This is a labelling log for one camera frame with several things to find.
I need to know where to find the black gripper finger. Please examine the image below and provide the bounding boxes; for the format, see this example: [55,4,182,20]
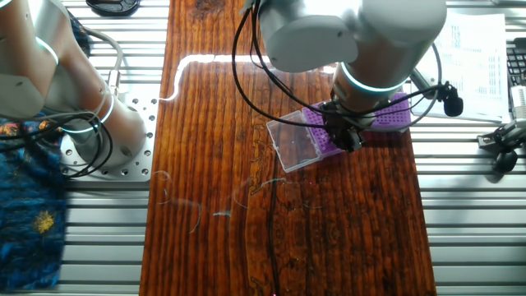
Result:
[335,131,353,153]
[348,127,367,151]

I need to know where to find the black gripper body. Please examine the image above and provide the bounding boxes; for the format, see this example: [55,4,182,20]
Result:
[322,101,363,136]

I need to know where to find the purple pipette tip box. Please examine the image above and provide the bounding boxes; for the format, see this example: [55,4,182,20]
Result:
[265,102,348,173]
[363,92,413,133]

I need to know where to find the brown wooden board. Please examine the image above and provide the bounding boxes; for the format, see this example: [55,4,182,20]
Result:
[138,0,437,296]

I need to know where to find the white printed paper sheets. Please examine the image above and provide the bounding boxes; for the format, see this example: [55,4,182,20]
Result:
[409,11,512,124]

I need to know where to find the black clamp tool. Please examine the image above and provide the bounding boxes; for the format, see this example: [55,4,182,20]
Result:
[476,118,526,174]

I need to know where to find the black keyboard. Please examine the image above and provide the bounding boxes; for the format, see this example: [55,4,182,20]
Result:
[505,36,526,88]

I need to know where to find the black c-clamp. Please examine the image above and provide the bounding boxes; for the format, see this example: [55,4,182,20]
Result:
[85,0,142,17]

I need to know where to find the blue patterned cloth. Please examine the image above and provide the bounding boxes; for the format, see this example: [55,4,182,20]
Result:
[0,12,92,294]

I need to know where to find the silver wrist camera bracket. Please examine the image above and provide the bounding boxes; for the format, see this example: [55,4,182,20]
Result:
[409,67,437,92]

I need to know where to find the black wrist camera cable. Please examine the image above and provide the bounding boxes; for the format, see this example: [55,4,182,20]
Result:
[231,0,464,129]

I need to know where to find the silver perforated base plate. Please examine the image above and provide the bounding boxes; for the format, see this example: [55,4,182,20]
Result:
[59,92,159,183]

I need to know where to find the grey robot cable with connector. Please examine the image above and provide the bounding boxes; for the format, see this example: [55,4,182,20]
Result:
[81,26,124,98]

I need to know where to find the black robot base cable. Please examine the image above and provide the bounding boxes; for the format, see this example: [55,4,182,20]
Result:
[0,110,115,178]

